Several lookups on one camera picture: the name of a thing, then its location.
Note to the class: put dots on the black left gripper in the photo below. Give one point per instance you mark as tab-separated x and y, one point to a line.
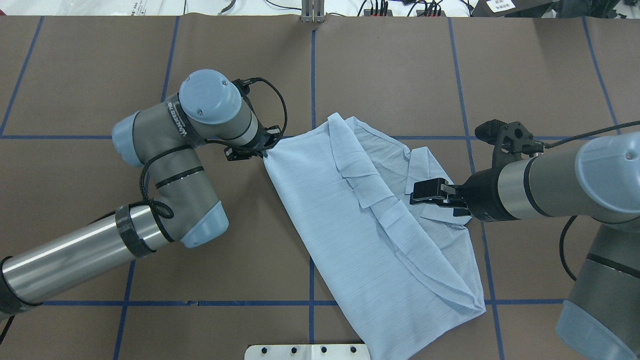
259	145

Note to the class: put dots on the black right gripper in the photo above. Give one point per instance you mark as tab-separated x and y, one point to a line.
481	195

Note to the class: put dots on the light blue button-up shirt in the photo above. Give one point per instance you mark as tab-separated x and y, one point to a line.
401	274

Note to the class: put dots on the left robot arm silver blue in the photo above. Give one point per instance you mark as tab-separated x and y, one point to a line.
178	201

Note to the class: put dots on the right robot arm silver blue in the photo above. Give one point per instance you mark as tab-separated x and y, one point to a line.
593	186

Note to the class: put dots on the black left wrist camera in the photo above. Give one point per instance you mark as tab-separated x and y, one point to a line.
243	85

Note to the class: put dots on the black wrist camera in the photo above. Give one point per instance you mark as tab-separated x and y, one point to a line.
510	141
243	85

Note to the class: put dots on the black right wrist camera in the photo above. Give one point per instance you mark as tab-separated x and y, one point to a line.
510	141

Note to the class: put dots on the aluminium frame post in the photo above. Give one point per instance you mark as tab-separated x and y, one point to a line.
313	11

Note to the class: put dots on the white pedestal base plate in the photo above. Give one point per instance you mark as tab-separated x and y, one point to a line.
340	351

